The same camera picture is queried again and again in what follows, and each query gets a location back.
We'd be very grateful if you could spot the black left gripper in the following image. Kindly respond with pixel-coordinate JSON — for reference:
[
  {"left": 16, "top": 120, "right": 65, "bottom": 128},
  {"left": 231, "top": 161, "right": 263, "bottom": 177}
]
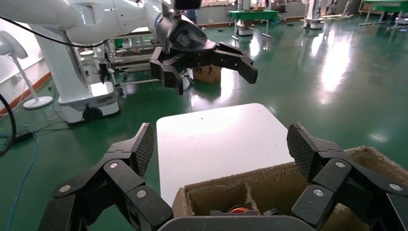
[{"left": 149, "top": 14, "right": 258, "bottom": 96}]

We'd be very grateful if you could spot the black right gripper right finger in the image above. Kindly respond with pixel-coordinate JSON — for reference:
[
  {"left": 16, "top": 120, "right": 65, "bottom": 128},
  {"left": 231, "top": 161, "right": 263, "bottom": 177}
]
[{"left": 286, "top": 122, "right": 408, "bottom": 231}]

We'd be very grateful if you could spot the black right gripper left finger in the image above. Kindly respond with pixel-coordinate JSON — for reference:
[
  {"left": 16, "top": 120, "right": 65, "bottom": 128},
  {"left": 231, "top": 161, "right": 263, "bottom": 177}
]
[{"left": 38, "top": 122, "right": 175, "bottom": 231}]

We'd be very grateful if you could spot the small cardboard box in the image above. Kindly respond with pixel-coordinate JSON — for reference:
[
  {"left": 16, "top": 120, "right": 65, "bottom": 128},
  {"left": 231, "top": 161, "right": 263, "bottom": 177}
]
[{"left": 192, "top": 65, "right": 222, "bottom": 85}]

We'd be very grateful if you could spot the brown divided cardboard box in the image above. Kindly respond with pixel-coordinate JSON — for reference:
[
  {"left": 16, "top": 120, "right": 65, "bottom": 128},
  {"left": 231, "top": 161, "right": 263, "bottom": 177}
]
[{"left": 172, "top": 146, "right": 408, "bottom": 231}]

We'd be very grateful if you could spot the metal wheeled cart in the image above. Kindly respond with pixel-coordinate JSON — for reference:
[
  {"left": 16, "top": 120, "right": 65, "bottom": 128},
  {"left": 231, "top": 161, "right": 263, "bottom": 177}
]
[{"left": 107, "top": 28, "right": 196, "bottom": 94}]

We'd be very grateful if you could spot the green covered table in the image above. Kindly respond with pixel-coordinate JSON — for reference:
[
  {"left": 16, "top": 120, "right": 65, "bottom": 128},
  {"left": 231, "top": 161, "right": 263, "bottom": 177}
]
[
  {"left": 361, "top": 0, "right": 408, "bottom": 27},
  {"left": 228, "top": 9, "right": 280, "bottom": 41}
]

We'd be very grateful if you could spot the black power strip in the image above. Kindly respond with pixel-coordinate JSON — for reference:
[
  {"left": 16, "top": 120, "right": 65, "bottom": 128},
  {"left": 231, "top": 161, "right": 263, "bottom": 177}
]
[{"left": 12, "top": 129, "right": 35, "bottom": 145}]

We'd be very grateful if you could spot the white robot torso and base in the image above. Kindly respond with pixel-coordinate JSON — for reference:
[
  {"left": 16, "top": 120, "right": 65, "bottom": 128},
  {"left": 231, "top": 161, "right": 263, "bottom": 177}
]
[{"left": 30, "top": 25, "right": 121, "bottom": 125}]

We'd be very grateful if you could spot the white standing fan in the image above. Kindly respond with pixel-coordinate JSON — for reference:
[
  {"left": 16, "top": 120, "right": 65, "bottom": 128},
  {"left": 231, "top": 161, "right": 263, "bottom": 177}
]
[{"left": 0, "top": 30, "right": 54, "bottom": 110}]

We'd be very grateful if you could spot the left wrist camera housing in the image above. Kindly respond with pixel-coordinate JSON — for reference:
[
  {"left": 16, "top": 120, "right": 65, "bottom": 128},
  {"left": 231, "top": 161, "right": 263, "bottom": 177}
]
[{"left": 173, "top": 0, "right": 203, "bottom": 11}]

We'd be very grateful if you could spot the grey power supply with cables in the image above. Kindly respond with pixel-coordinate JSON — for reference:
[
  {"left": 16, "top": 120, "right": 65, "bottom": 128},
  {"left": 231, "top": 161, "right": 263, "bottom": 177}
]
[{"left": 227, "top": 205, "right": 280, "bottom": 217}]

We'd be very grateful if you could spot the blue floor cable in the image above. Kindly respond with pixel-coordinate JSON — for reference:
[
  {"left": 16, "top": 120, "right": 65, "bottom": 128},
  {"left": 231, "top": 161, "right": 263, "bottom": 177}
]
[{"left": 5, "top": 133, "right": 41, "bottom": 231}]

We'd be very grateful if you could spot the thick black hose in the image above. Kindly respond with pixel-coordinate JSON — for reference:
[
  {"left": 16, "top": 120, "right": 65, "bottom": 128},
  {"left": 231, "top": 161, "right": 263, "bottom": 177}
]
[{"left": 0, "top": 92, "right": 17, "bottom": 157}]

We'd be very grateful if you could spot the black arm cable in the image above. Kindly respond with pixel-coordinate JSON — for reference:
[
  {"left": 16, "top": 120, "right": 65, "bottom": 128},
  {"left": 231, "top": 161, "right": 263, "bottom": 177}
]
[{"left": 0, "top": 16, "right": 110, "bottom": 49}]

